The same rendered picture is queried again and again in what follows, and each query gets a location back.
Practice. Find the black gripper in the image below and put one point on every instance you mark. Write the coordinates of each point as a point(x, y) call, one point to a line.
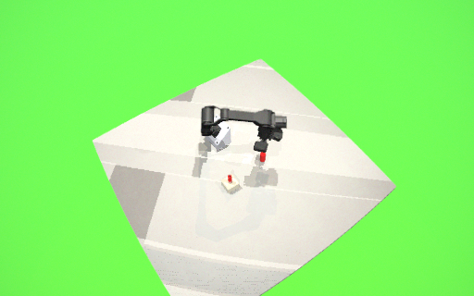
point(262, 146)

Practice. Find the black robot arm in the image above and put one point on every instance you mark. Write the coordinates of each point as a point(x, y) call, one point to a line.
point(264, 118)

